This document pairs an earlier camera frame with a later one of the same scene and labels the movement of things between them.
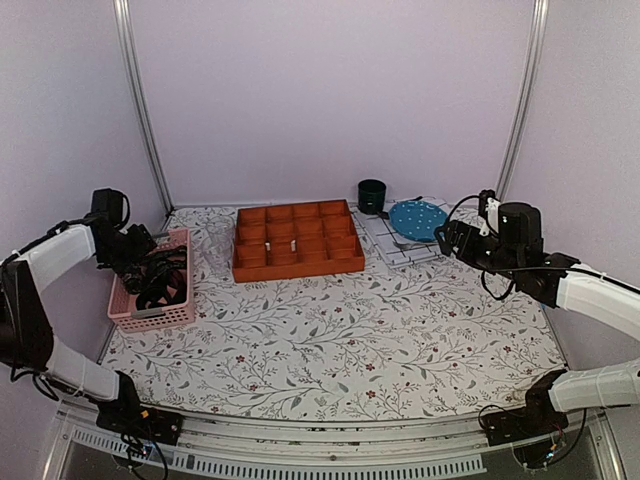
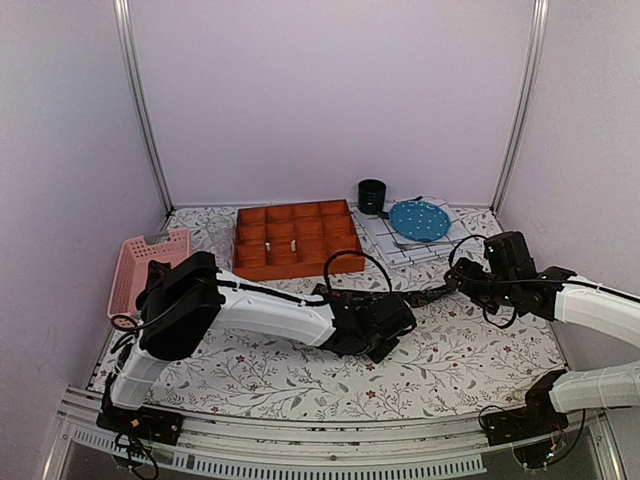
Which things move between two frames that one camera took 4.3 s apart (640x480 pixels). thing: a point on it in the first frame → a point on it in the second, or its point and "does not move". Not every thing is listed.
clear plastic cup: x=217 y=240 does not move
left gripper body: x=128 y=249 → x=379 y=355
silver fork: x=408 y=246 does not move
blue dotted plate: x=415 y=221 does not move
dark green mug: x=371 y=196 does not move
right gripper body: x=504 y=258 → x=488 y=293
